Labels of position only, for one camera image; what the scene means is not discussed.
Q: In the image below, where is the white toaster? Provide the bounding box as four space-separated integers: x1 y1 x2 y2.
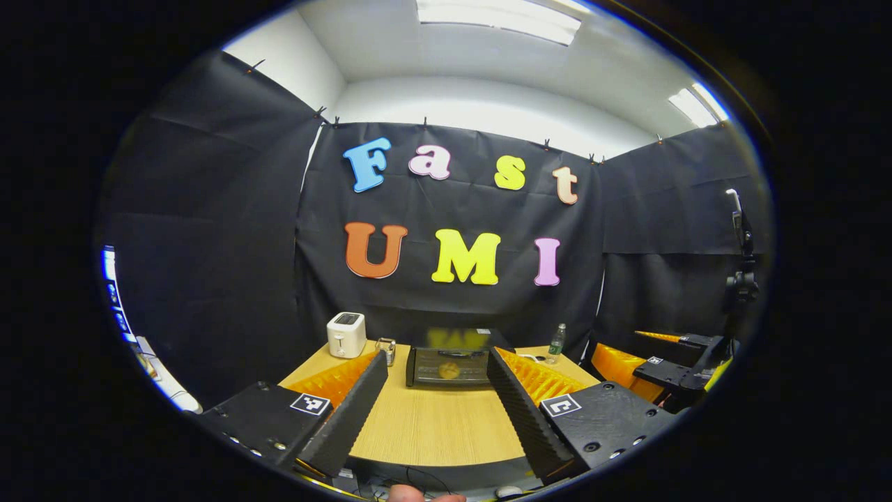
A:
326 312 368 360

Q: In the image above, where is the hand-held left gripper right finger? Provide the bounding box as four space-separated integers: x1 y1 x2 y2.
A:
486 347 682 482

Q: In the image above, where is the small ceiling light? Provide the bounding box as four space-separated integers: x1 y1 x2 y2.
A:
667 82 730 128

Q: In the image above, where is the long ceiling light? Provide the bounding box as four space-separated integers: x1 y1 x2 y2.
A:
416 0 583 47

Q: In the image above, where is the white and blue board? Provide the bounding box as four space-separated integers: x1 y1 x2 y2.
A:
100 244 204 414

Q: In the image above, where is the black electric oven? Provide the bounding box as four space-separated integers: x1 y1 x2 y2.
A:
406 328 517 389

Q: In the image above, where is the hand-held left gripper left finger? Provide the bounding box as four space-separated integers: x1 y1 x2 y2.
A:
188 350 390 478

